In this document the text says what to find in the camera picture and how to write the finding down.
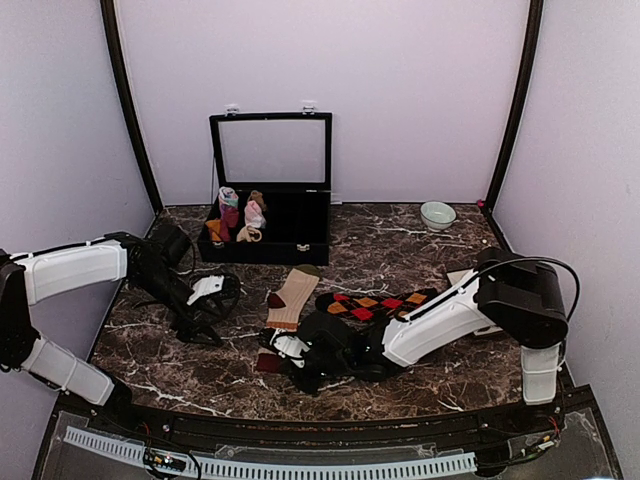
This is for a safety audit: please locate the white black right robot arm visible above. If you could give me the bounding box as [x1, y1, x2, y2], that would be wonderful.
[290, 248, 575, 434]

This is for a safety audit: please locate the striped beige maroon sock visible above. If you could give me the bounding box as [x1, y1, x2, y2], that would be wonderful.
[256, 264, 321, 373]

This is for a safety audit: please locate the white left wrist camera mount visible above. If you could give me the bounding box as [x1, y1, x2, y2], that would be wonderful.
[187, 275, 224, 306]

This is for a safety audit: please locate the pink white rolled sock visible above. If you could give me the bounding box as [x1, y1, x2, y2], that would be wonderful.
[244, 200, 266, 229]

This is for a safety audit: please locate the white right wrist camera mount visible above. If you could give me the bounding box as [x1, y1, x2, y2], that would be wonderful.
[270, 331, 310, 369]

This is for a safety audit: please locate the black frame post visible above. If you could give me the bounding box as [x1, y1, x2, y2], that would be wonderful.
[99, 0, 164, 214]
[484, 0, 544, 215]

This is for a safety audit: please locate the multicolour rolled sock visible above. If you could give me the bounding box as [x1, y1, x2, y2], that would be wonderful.
[218, 186, 239, 208]

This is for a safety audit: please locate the small circuit board right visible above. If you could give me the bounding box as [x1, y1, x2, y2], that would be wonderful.
[522, 435, 559, 456]

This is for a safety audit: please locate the small circuit board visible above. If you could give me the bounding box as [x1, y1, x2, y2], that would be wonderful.
[143, 449, 187, 473]
[522, 435, 559, 456]

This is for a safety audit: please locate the orange rolled sock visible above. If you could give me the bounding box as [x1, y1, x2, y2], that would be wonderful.
[205, 219, 223, 243]

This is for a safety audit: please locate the small circuit board left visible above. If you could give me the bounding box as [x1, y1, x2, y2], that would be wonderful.
[143, 449, 187, 473]

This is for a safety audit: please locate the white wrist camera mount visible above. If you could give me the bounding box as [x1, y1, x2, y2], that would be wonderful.
[270, 331, 310, 369]
[187, 275, 224, 306]

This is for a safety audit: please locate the square floral plate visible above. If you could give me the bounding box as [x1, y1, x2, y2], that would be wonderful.
[446, 269, 503, 337]

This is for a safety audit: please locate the brown rolled sock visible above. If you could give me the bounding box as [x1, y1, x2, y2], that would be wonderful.
[249, 190, 268, 212]

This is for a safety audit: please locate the black left frame post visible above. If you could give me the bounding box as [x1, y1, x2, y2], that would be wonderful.
[99, 0, 164, 214]

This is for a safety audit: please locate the pale green bowl at back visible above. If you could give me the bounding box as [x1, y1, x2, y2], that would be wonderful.
[420, 201, 457, 232]

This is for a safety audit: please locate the black argyle orange red sock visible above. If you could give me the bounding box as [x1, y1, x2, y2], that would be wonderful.
[315, 288, 438, 323]

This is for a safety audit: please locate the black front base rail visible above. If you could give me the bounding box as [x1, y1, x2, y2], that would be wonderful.
[48, 395, 566, 450]

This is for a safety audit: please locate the black box with glass lid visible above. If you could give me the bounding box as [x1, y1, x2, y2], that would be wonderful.
[197, 112, 333, 266]

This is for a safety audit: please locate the white slotted cable duct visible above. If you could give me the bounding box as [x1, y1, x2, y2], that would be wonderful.
[62, 426, 477, 479]

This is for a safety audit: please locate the magenta rolled sock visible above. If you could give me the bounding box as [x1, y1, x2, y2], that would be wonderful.
[219, 204, 239, 242]

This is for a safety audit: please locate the black right frame post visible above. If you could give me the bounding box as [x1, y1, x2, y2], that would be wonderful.
[484, 0, 544, 215]

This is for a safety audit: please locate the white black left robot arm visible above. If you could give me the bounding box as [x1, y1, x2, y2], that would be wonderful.
[1, 225, 240, 436]

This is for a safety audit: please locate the beige rolled sock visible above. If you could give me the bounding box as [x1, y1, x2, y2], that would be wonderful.
[236, 225, 263, 243]

